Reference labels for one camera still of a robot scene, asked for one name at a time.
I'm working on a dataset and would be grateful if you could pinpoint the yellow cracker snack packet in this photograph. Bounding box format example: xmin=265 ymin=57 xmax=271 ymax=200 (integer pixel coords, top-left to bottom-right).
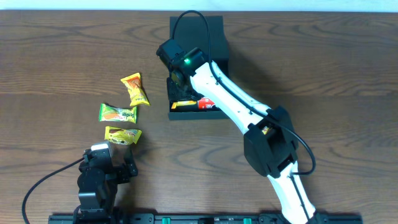
xmin=171 ymin=101 xmax=197 ymax=110

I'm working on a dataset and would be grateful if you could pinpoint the red soda can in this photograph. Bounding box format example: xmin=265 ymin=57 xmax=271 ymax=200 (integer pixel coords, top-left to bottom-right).
xmin=197 ymin=97 xmax=219 ymax=111

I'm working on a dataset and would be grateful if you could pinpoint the yellow peanut butter snack packet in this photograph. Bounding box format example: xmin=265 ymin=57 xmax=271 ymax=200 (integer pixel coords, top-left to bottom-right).
xmin=121 ymin=73 xmax=150 ymax=107

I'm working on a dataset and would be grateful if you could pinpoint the yellow chocolate cake packet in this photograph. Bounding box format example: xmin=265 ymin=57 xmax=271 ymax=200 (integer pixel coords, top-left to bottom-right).
xmin=262 ymin=126 xmax=272 ymax=135
xmin=104 ymin=126 xmax=142 ymax=145

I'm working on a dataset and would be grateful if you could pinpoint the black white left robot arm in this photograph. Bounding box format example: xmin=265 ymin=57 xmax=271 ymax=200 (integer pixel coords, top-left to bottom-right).
xmin=72 ymin=141 xmax=138 ymax=223

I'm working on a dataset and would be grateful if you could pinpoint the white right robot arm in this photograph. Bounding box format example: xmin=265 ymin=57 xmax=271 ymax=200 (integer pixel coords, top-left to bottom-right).
xmin=157 ymin=48 xmax=317 ymax=223

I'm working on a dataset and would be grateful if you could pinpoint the green pandan cake packet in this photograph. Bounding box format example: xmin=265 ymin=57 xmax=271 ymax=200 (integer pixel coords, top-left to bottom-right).
xmin=98 ymin=103 xmax=137 ymax=123

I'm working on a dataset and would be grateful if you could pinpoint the black open gift box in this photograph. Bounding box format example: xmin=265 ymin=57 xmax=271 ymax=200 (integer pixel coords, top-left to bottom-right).
xmin=169 ymin=16 xmax=229 ymax=120

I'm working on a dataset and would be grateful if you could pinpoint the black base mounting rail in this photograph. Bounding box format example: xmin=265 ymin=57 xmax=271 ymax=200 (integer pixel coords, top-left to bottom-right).
xmin=48 ymin=212 xmax=364 ymax=224

